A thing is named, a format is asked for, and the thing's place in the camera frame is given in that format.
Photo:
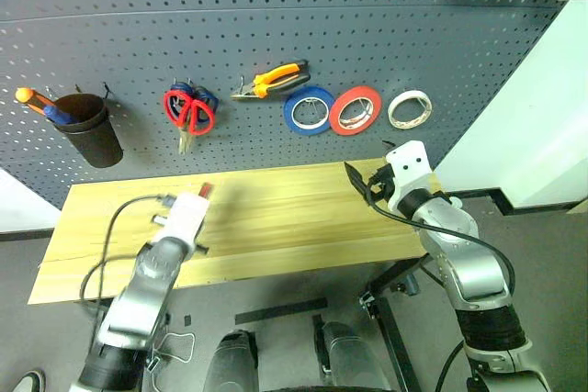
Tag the white tape roll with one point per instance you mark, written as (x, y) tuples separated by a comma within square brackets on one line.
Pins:
[(391, 112)]

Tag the black and white sneaker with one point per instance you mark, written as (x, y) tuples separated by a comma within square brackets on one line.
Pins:
[(32, 380)]

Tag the orange and black pliers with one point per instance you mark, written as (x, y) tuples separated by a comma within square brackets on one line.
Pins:
[(275, 75)]

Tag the narrow black floor tape strip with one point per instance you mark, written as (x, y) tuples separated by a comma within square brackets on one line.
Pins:
[(317, 325)]

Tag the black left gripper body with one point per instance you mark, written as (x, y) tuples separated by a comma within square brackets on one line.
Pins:
[(160, 219)]

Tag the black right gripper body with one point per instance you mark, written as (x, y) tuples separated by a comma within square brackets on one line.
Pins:
[(383, 183)]

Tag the black metal table frame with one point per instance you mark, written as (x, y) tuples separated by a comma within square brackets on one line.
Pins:
[(390, 318)]

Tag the blue tape roll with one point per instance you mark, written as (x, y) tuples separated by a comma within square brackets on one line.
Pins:
[(288, 114)]

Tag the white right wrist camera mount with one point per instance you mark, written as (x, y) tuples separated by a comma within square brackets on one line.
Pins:
[(411, 167)]

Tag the brown plastic cup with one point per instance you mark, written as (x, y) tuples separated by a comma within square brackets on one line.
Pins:
[(98, 144)]

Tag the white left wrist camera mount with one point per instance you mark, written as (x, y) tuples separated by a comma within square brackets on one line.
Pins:
[(184, 222)]

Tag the small black box under table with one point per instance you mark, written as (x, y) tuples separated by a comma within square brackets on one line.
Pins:
[(411, 286)]

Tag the silver tape peg hook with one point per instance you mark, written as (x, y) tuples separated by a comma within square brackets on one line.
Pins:
[(369, 106), (312, 100)]

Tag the dark grey pegboard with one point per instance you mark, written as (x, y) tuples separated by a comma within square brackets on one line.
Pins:
[(275, 20)]

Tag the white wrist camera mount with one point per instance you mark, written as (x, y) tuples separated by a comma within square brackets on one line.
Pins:
[(411, 167), (184, 222)]

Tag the red tape roll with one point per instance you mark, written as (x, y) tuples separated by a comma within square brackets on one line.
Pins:
[(336, 112)]

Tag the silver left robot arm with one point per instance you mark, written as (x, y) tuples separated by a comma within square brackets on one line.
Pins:
[(138, 300)]

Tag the long black floor tape strip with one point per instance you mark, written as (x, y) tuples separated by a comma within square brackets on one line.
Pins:
[(280, 311)]

